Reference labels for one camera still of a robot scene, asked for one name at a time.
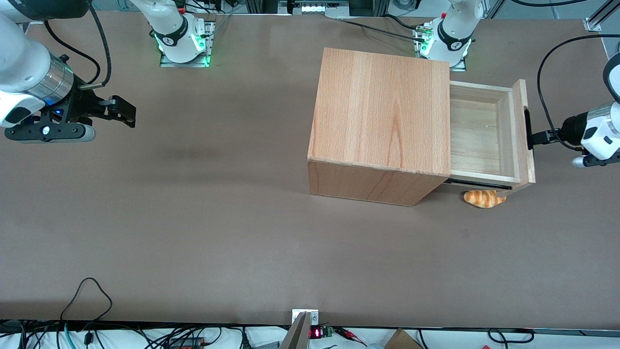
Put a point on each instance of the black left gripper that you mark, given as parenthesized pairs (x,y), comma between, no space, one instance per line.
(570,131)

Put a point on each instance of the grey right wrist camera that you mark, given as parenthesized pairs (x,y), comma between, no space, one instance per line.
(63,134)

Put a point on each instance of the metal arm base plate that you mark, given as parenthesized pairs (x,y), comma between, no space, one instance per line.
(184,63)
(460,65)

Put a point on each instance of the slanted camera support beam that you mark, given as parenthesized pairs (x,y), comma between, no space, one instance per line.
(298,334)

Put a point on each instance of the metal mounting bracket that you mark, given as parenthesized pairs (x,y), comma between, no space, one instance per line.
(315,317)

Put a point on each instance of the aluminium frame profile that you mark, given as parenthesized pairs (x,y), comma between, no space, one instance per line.
(598,19)

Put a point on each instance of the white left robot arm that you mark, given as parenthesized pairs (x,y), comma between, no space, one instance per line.
(603,135)

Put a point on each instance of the wooden drawer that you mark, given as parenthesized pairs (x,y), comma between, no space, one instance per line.
(477,135)

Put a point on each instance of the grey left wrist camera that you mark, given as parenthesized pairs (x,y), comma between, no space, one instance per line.
(580,161)

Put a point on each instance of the white power strip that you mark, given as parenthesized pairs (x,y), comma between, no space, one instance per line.
(315,7)

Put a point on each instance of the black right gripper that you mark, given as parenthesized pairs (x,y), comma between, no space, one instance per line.
(81,104)

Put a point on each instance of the light wooden cabinet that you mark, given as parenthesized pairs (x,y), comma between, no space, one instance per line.
(378,106)

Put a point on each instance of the brown cardboard piece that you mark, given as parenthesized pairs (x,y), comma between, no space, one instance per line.
(402,340)

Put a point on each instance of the toy croissant bread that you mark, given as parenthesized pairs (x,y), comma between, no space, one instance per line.
(482,199)

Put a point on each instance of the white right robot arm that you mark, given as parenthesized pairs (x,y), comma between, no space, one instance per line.
(19,58)

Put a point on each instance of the red LED display module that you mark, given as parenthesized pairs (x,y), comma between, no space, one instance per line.
(316,333)

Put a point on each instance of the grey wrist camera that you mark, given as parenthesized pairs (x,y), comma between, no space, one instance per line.
(580,161)
(63,134)

